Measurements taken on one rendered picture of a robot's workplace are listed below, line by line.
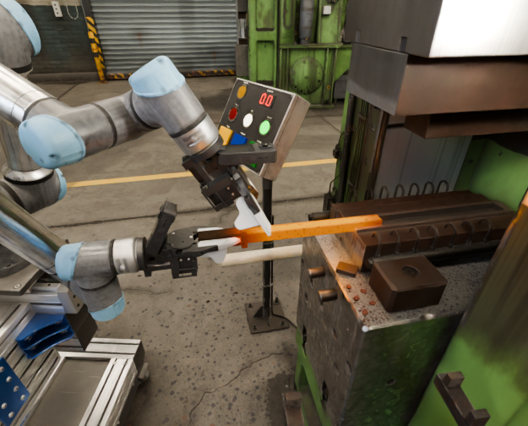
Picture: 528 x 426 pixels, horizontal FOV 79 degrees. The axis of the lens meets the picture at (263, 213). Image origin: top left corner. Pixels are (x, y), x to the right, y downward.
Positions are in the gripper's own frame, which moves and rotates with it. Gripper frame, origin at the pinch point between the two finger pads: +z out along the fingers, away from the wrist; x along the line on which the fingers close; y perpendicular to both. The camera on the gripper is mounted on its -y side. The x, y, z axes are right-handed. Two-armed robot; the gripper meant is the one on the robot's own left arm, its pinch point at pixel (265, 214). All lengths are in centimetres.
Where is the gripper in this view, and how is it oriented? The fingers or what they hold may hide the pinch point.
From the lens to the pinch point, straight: 68.9
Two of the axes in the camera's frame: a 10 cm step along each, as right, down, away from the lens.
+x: 2.0, 5.3, -8.3
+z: 4.8, 6.8, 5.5
